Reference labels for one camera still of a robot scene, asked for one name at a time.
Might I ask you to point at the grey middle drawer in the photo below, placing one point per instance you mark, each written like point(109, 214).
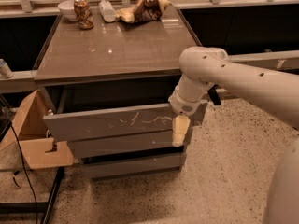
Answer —
point(120, 144)

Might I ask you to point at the cardboard box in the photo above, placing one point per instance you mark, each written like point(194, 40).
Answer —
point(39, 151)

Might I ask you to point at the crumpled chip bag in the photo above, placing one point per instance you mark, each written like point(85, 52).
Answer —
point(143, 11)

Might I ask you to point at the brown soda can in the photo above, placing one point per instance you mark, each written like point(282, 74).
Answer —
point(84, 14)

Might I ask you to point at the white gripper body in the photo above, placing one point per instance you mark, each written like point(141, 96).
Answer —
point(183, 104)

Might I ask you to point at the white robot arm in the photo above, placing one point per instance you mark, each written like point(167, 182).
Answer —
point(272, 91)

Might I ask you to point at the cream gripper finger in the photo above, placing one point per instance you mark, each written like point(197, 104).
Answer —
point(180, 126)

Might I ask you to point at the grey drawer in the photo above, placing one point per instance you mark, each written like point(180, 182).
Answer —
point(111, 122)
point(134, 166)
point(120, 144)

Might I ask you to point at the grey top drawer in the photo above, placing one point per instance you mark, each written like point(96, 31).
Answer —
point(111, 122)

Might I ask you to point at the clear plastic water bottle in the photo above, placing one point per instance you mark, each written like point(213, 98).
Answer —
point(107, 11)

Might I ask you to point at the grey bottom drawer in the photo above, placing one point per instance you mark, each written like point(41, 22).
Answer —
point(134, 166)

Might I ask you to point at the white bowl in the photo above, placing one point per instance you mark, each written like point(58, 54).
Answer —
point(67, 9)

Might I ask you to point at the black metal stand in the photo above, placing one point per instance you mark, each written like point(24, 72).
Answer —
point(41, 210)

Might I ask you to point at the can on ledge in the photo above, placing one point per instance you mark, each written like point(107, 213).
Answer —
point(5, 71)

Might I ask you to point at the grey drawer cabinet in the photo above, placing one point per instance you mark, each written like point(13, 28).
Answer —
point(114, 65)

